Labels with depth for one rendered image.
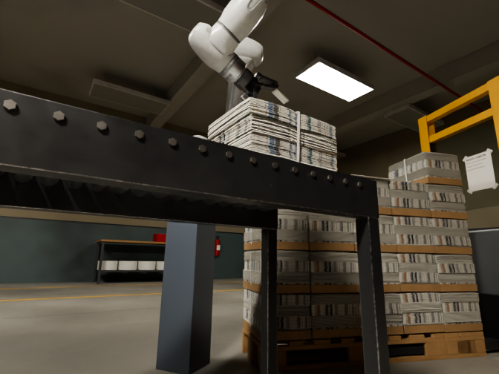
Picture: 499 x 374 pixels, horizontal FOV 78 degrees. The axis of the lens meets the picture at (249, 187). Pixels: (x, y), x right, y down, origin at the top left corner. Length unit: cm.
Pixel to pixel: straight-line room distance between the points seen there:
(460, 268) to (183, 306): 174
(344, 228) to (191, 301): 96
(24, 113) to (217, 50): 68
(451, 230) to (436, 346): 72
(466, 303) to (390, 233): 66
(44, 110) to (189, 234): 121
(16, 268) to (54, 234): 90
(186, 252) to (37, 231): 639
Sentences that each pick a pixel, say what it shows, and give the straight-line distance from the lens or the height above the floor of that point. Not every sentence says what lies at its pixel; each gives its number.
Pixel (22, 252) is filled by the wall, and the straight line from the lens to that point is 792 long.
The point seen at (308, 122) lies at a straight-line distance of 109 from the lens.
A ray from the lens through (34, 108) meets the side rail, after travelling 62.
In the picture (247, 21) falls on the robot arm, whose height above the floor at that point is 130.
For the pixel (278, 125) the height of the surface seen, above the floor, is 96.
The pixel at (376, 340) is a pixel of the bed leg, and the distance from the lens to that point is 102.
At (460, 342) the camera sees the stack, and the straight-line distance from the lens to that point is 243.
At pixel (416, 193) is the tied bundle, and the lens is 229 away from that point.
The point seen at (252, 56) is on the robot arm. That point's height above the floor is 155.
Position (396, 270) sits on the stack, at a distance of 210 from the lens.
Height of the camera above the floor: 55
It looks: 13 degrees up
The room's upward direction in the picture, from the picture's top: 1 degrees clockwise
